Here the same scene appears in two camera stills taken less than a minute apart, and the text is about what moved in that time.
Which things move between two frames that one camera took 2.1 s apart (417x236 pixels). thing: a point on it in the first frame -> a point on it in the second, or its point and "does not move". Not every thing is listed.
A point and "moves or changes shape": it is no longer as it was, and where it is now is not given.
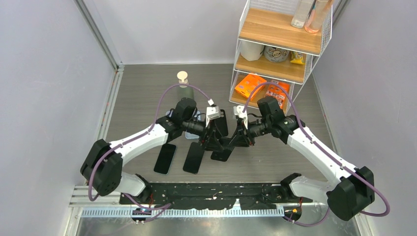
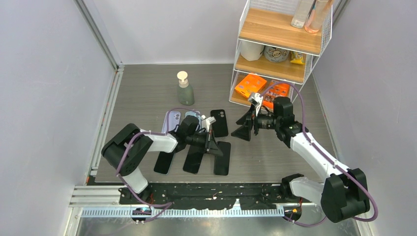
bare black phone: (164, 161) does not move
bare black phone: (193, 162) does not move
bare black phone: (221, 155) moves or changes shape
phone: (221, 124) does not move
